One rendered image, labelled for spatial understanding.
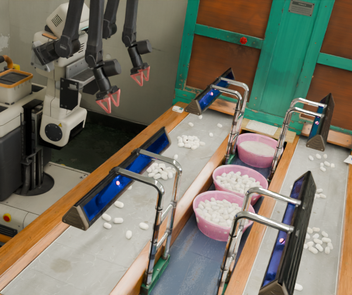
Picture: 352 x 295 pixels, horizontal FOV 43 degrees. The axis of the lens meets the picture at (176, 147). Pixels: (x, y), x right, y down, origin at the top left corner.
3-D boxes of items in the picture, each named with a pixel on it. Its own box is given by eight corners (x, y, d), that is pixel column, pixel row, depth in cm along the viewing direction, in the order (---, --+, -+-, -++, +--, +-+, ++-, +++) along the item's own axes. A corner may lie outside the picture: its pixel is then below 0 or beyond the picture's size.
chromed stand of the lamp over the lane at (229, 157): (191, 163, 240) (206, 84, 220) (203, 148, 257) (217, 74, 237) (224, 174, 235) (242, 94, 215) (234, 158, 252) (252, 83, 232)
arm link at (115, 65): (93, 51, 206) (85, 56, 199) (115, 45, 202) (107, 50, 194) (103, 76, 210) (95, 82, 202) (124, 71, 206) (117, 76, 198)
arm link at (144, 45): (128, 34, 243) (121, 37, 236) (147, 28, 239) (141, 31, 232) (135, 55, 247) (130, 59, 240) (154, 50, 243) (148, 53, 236)
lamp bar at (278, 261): (256, 299, 110) (263, 277, 106) (293, 184, 163) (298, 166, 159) (288, 312, 108) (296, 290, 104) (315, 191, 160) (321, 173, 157)
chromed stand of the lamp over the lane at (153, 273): (98, 277, 158) (107, 168, 138) (124, 244, 175) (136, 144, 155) (147, 297, 153) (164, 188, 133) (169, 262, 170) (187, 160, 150)
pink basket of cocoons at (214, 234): (180, 232, 187) (183, 213, 183) (200, 201, 210) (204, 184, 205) (241, 254, 180) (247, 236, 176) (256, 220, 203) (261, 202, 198)
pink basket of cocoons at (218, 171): (210, 208, 206) (214, 190, 202) (207, 177, 230) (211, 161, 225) (268, 215, 208) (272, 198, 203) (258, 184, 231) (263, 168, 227)
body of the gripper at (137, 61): (148, 65, 248) (143, 52, 246) (141, 69, 239) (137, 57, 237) (137, 68, 251) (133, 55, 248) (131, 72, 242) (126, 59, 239)
